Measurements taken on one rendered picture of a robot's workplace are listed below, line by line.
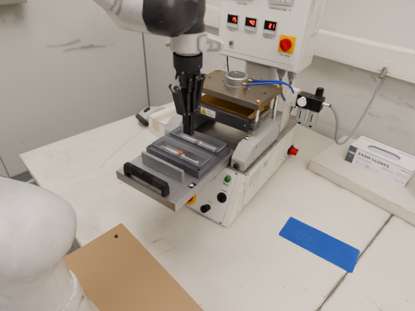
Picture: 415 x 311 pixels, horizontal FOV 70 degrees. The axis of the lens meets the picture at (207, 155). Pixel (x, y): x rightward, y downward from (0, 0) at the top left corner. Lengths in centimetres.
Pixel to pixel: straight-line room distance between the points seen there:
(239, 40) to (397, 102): 68
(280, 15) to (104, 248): 87
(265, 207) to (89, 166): 71
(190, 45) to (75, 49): 166
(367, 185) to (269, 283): 56
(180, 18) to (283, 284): 71
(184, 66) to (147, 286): 52
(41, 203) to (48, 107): 201
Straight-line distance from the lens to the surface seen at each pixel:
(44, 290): 54
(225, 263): 92
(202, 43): 75
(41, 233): 39
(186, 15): 67
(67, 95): 241
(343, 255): 103
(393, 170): 129
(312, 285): 93
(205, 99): 105
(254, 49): 113
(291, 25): 106
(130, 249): 81
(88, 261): 82
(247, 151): 91
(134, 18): 69
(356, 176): 127
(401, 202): 124
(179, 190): 79
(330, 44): 142
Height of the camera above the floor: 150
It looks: 36 degrees down
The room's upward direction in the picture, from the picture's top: 2 degrees clockwise
